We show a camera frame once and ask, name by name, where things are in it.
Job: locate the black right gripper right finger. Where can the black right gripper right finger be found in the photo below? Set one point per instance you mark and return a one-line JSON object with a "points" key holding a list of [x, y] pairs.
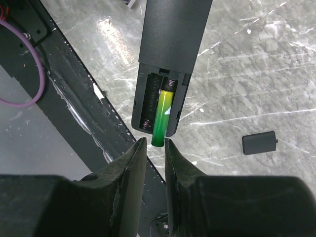
{"points": [[201, 205]]}

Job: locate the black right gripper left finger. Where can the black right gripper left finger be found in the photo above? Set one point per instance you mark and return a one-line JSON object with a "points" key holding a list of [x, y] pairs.
{"points": [[105, 203]]}

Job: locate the black battery cover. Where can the black battery cover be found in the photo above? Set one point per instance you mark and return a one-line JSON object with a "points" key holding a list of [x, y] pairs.
{"points": [[259, 143]]}

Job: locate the green battery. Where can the green battery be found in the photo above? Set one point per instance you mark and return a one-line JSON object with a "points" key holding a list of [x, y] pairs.
{"points": [[162, 118]]}

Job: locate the black remote control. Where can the black remote control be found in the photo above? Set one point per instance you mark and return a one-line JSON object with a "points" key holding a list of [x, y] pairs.
{"points": [[171, 38]]}

